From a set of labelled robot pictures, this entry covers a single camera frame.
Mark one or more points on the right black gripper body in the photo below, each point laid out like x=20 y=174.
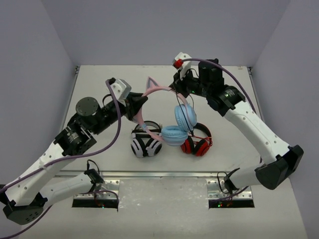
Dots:
x=190 y=84

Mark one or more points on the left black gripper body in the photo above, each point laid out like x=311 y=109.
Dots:
x=130 y=107

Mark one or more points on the pink blue cat-ear headphones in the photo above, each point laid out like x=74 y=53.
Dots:
x=171 y=109

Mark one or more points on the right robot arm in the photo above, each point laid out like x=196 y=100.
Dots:
x=278 y=159

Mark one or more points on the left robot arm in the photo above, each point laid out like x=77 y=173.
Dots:
x=26 y=197

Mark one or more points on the white black headphones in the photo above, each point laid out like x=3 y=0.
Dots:
x=143 y=145

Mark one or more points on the red black headphones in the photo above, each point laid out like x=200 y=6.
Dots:
x=196 y=145

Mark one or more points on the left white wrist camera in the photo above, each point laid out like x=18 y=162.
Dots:
x=120 y=89

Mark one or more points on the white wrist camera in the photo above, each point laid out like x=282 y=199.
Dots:
x=182 y=64
x=120 y=89

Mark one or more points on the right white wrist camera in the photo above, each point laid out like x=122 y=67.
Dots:
x=182 y=64

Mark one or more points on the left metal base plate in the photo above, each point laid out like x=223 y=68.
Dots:
x=110 y=185

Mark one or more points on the metal base plate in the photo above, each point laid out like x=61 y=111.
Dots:
x=110 y=185
x=217 y=191

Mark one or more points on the aluminium table edge rail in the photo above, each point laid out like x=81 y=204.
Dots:
x=159 y=174

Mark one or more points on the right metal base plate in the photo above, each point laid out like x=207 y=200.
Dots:
x=217 y=191

